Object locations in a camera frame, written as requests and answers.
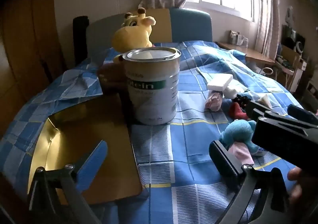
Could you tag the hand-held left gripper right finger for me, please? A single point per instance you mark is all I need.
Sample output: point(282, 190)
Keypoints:
point(221, 157)

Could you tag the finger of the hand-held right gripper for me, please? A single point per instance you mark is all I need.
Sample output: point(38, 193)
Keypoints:
point(256, 109)
point(301, 113)

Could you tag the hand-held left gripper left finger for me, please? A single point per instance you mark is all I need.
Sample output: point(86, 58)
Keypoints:
point(92, 162)

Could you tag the red fuzzy sock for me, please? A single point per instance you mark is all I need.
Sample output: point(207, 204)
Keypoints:
point(236, 112)

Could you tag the blue plush toy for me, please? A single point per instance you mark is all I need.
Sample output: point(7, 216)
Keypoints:
point(236, 132)

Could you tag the gold cardboard box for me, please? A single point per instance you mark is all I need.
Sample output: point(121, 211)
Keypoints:
point(62, 139)

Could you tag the beige satin scrunchie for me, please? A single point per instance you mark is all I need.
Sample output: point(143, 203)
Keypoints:
point(213, 101)

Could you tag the white sponge block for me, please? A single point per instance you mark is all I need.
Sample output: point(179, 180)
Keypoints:
point(219, 81)
point(229, 92)

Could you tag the person's right hand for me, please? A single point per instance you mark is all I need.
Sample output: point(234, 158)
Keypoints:
point(295, 176)

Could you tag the blue plaid blanket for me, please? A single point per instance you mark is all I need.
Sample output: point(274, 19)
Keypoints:
point(193, 139)

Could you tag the wooden desk with clutter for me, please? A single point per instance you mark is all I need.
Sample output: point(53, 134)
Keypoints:
point(295, 47)

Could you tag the dark brown box lid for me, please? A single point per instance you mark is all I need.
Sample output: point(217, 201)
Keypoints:
point(109, 77)

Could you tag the white powder tin can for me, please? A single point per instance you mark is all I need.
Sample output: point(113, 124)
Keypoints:
point(151, 97)

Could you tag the grey yellow blue headboard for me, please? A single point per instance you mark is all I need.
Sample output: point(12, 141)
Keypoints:
point(104, 32)

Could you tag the yellow giraffe plush toy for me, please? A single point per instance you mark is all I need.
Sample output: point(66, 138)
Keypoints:
point(131, 37)

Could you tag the wooden wardrobe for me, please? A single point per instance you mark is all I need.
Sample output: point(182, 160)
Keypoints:
point(24, 40)

